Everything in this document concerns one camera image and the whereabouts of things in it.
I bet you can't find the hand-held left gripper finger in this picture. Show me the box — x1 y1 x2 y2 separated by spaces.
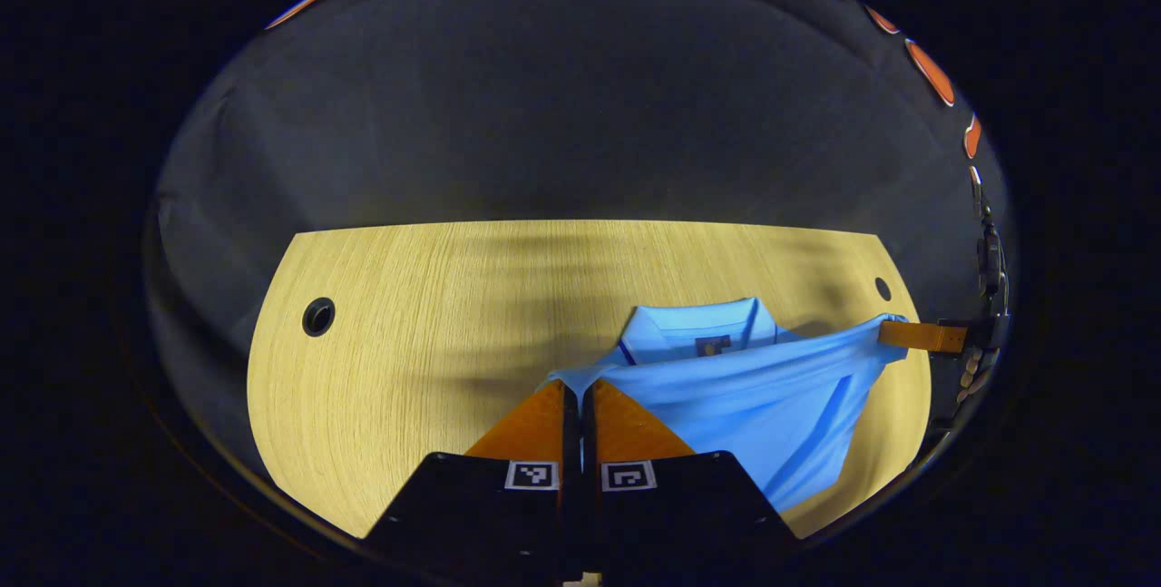
582 378 799 583
363 378 581 583

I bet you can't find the light blue T-shirt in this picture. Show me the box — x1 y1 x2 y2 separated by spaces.
544 297 910 514

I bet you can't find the black backdrop cloth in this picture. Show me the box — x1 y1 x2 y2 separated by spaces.
145 0 1017 479

